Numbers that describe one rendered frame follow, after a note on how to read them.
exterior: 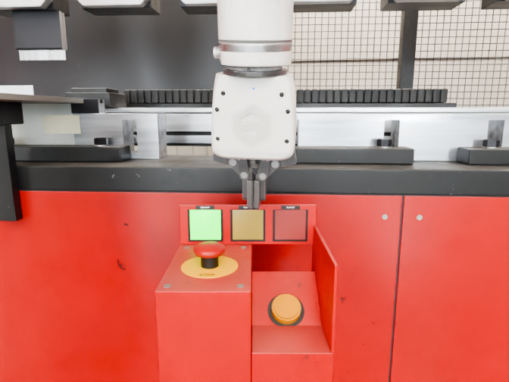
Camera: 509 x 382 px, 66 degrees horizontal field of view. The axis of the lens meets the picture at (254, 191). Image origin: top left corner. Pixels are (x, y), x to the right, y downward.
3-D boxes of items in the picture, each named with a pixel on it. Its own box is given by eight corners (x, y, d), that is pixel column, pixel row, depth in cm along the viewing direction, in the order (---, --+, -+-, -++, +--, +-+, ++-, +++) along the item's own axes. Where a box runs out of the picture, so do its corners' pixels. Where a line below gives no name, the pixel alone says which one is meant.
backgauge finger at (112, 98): (30, 106, 88) (28, 83, 87) (86, 108, 114) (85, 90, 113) (82, 106, 88) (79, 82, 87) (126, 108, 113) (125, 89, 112)
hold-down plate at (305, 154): (254, 163, 76) (254, 148, 75) (256, 160, 81) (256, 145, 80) (413, 164, 74) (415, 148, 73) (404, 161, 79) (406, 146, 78)
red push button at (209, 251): (192, 277, 48) (190, 249, 47) (196, 264, 52) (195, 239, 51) (224, 277, 48) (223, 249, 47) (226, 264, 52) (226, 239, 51)
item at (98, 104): (8, 113, 84) (6, 98, 83) (17, 113, 87) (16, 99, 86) (98, 113, 83) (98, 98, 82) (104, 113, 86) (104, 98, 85)
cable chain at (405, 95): (296, 102, 117) (297, 89, 116) (295, 103, 123) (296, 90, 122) (447, 102, 114) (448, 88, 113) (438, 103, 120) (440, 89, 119)
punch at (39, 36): (17, 59, 82) (11, 11, 80) (23, 61, 84) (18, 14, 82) (63, 59, 81) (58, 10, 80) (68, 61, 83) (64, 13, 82)
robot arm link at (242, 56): (206, 42, 41) (207, 71, 42) (290, 42, 40) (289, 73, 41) (222, 39, 49) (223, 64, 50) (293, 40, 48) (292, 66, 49)
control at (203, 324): (159, 388, 45) (151, 238, 42) (183, 317, 61) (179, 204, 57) (332, 388, 45) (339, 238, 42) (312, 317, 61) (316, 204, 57)
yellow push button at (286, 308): (271, 327, 51) (272, 320, 49) (270, 301, 53) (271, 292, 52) (301, 327, 51) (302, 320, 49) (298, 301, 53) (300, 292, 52)
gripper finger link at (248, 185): (226, 159, 49) (228, 208, 51) (252, 161, 48) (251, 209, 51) (231, 151, 52) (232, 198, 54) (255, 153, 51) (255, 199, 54)
